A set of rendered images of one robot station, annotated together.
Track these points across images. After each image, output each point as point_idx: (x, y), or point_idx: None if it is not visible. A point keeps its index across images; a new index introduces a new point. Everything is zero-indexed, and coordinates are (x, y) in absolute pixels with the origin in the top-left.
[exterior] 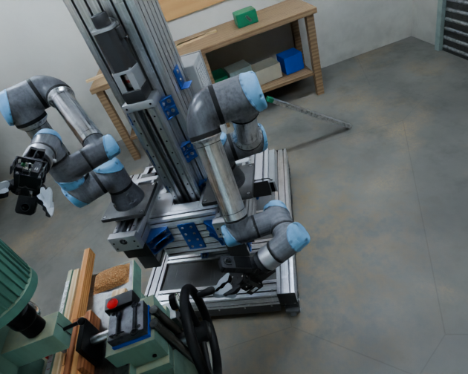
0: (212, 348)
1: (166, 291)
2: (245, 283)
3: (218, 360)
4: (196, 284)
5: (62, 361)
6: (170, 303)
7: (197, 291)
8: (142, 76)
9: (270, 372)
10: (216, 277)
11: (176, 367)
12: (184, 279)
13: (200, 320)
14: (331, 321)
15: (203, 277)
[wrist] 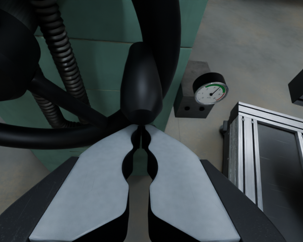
0: (50, 131)
1: (256, 127)
2: None
3: (8, 136)
4: (264, 164)
5: None
6: (203, 75)
7: (162, 56)
8: None
9: (145, 239)
10: (275, 193)
11: (107, 96)
12: (272, 150)
13: (220, 167)
14: None
15: (274, 174)
